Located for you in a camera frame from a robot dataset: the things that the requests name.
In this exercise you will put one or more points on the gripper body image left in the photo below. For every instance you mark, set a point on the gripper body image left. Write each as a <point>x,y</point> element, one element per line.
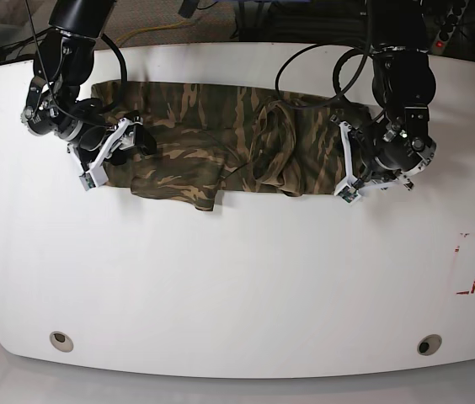
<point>97,146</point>

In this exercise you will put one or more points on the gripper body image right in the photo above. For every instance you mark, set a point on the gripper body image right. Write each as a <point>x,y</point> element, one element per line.
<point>390,152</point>

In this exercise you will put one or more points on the camouflage T-shirt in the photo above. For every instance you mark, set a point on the camouflage T-shirt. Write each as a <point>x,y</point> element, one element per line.
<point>213,138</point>

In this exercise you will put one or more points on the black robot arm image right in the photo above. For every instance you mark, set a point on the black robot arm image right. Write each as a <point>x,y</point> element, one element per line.
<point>404,86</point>

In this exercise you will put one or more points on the red tape rectangle marking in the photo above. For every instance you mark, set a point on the red tape rectangle marking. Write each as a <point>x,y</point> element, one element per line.
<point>463,270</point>

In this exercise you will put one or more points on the black tripod on floor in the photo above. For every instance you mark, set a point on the black tripod on floor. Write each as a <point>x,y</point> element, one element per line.
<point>16,45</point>

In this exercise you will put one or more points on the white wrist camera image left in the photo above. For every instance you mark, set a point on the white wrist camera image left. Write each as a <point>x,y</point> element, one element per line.
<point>95,177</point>

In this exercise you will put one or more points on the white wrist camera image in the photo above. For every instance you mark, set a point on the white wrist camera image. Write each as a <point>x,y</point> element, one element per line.
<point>95,177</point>
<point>352,189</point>

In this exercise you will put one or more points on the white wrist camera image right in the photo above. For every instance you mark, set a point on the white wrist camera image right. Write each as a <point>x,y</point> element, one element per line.
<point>352,189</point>

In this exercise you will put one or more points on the black power strip red switch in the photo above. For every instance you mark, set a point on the black power strip red switch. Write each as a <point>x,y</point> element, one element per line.
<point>447,26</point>

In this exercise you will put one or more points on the left table cable grommet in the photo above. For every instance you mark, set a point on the left table cable grommet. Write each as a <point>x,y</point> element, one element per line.
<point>61,342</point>

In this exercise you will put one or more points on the table cable grommet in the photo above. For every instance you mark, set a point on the table cable grommet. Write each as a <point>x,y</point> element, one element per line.
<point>61,342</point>
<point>429,345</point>

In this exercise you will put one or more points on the right table cable grommet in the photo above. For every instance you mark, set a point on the right table cable grommet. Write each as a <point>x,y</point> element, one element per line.
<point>429,345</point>

